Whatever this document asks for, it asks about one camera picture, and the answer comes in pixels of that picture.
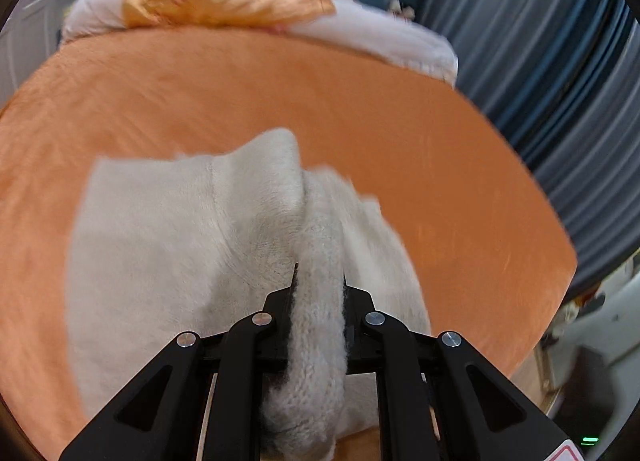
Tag cream sweater with black hearts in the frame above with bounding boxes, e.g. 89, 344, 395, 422
65, 128, 433, 461

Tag orange plush blanket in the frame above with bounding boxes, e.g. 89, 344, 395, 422
0, 24, 578, 461

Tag grey curtain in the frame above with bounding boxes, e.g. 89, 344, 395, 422
417, 0, 640, 292

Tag white quilt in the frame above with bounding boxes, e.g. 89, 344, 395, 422
60, 0, 458, 87

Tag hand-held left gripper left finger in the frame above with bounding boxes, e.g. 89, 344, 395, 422
59, 263, 301, 461

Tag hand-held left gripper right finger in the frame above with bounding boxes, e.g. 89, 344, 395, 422
342, 273, 571, 461

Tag white wardrobe doors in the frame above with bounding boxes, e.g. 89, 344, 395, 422
0, 0, 96, 107

